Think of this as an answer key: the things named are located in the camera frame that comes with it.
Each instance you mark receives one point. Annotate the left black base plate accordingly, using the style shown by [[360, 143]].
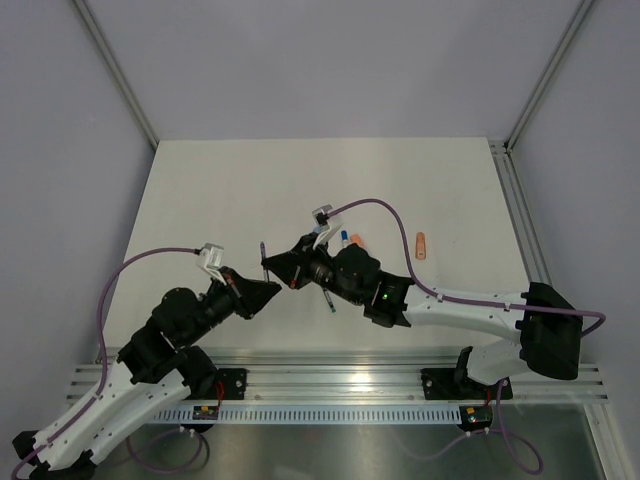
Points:
[[230, 384]]

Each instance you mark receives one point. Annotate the purple pen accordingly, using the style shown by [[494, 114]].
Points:
[[262, 248]]

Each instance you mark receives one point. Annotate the aluminium frame post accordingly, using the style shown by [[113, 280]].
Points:
[[98, 38], [552, 67]]

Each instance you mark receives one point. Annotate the right aluminium frame post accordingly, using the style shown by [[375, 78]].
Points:
[[552, 67]]

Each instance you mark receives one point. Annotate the grey orange-tipped marker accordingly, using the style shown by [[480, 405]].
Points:
[[356, 239]]

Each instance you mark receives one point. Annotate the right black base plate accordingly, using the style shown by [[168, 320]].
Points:
[[454, 384]]

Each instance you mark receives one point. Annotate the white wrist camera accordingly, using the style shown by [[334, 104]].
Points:
[[209, 260], [322, 217]]

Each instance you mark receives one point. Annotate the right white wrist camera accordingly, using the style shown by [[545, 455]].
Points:
[[322, 217]]

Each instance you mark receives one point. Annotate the left aluminium frame post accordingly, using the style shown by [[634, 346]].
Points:
[[98, 38]]

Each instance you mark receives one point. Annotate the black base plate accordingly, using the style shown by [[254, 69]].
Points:
[[454, 384], [230, 384]]

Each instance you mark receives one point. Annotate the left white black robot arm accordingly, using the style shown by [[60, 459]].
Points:
[[159, 366]]

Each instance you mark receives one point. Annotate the black green-tipped pen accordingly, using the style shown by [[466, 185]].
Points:
[[329, 300]]

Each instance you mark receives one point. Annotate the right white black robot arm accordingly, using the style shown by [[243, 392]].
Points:
[[535, 331]]

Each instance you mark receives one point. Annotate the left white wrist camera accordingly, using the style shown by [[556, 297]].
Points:
[[209, 260]]

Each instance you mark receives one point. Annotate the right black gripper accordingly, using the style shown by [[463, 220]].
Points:
[[287, 265]]

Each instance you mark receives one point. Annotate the right side aluminium rail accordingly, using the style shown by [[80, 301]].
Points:
[[520, 214]]

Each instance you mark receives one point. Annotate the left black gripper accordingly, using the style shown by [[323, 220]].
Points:
[[248, 295]]

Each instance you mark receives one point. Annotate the orange highlighter pen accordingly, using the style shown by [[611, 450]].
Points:
[[420, 246]]

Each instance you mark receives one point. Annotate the white slotted cable duct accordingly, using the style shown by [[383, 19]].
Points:
[[310, 415]]

